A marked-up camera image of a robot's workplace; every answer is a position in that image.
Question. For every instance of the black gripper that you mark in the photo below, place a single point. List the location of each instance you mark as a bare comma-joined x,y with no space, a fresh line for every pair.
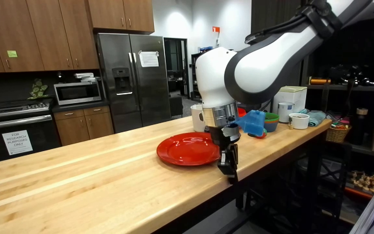
224,134

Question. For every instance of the red plate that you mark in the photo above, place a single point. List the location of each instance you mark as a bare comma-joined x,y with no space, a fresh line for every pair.
187,149

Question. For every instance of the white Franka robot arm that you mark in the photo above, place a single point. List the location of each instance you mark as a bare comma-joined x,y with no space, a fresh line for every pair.
273,60

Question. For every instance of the white printed mug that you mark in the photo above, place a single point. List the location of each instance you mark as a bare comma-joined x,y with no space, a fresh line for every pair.
285,112

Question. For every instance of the small white cup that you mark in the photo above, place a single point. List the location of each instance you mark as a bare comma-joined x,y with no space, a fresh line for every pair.
299,121

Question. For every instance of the white box container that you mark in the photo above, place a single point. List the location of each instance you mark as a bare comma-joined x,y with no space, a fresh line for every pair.
294,96

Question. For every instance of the dark bookshelf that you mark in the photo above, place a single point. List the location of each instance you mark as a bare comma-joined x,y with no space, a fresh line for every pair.
194,73

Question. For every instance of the teal cloth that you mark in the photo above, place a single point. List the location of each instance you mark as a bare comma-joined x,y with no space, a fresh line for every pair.
316,117

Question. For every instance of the wicker basket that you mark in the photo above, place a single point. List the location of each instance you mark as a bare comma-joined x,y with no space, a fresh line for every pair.
338,134

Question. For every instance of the black shelf rack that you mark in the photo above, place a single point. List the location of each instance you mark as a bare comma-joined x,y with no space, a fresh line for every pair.
347,143

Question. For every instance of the stainless steel refrigerator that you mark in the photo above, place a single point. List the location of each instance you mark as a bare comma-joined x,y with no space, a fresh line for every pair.
135,79

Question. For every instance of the white paper sheet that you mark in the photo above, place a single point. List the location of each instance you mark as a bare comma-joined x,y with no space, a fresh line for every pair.
148,58

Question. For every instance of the pile of wooden toys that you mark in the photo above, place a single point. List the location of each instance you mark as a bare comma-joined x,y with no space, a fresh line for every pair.
365,182

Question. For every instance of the wooden base cabinet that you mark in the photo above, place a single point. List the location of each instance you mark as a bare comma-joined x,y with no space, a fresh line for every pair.
83,125

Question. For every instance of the dark grey curtain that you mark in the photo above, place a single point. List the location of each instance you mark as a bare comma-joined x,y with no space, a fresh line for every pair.
269,13

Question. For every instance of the silver microwave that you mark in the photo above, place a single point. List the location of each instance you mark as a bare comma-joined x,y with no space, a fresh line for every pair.
77,92

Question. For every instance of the green potted plant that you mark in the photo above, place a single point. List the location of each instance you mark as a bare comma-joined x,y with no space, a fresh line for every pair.
38,90

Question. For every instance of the white paper sign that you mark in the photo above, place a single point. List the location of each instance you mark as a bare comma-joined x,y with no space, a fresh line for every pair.
17,142

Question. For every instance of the black oven range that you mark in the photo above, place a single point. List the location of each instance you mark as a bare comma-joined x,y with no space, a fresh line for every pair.
16,130

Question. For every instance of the green sticky note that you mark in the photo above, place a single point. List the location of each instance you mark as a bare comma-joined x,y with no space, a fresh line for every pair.
12,53

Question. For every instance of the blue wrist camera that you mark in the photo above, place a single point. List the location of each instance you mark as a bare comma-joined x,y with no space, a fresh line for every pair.
252,123

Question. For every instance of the orange wall sign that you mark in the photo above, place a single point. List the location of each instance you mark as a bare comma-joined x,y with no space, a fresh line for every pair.
216,30

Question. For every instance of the wooden wall cabinets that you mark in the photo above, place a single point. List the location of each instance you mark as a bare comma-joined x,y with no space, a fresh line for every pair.
44,34

